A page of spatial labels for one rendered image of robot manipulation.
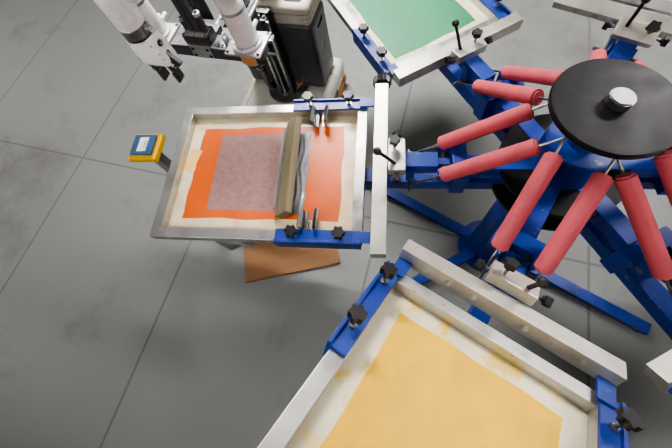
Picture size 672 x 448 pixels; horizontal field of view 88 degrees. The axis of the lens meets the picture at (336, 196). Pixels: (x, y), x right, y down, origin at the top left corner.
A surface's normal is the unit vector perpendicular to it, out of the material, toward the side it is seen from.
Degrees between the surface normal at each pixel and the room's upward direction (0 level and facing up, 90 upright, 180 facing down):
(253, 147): 0
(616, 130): 0
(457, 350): 32
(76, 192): 0
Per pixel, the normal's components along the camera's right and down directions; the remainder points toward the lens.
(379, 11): -0.14, -0.40
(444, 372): 0.18, -0.76
